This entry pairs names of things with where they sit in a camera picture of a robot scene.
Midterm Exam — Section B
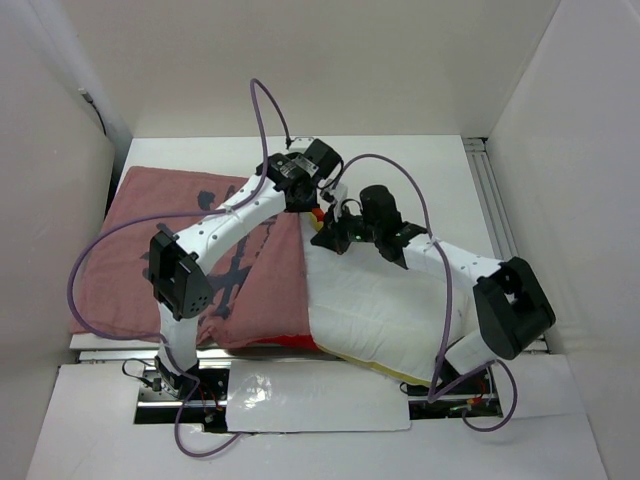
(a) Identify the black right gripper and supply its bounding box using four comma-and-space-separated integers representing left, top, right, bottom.
311, 202, 380, 256

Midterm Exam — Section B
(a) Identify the white pillow with yellow edge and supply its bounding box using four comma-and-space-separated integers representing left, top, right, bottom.
300, 214, 470, 385

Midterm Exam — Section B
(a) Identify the pink and red pillowcase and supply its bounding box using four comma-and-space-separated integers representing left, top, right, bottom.
75, 167, 317, 350

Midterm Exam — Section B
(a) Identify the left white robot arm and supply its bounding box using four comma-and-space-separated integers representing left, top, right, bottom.
149, 139, 344, 400

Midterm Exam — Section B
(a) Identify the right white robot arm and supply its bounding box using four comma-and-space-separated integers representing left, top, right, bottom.
311, 185, 556, 392

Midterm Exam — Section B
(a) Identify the white glossy cover plate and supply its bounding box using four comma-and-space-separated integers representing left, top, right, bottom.
226, 360, 411, 433

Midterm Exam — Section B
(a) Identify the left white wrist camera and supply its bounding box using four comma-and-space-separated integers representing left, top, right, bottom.
287, 136, 315, 154

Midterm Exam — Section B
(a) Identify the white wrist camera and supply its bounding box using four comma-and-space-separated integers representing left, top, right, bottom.
287, 136, 315, 154
320, 182, 348, 222

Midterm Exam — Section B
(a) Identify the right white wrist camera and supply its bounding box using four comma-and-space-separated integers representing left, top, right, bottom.
320, 182, 348, 222

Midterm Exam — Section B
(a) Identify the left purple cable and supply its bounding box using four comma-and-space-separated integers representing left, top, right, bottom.
67, 77, 301, 459

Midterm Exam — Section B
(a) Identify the purple cable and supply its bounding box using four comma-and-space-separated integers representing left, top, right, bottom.
319, 153, 519, 432
67, 77, 301, 459

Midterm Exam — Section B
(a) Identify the aluminium mounting rail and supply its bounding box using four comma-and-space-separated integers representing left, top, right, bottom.
74, 341, 551, 425

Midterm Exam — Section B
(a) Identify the aluminium frame right side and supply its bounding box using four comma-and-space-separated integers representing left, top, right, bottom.
462, 137, 518, 259

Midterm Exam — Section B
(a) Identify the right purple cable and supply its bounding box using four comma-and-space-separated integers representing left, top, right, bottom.
319, 153, 519, 432

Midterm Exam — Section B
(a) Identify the black wall cable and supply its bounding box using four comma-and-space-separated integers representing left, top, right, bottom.
79, 87, 114, 139

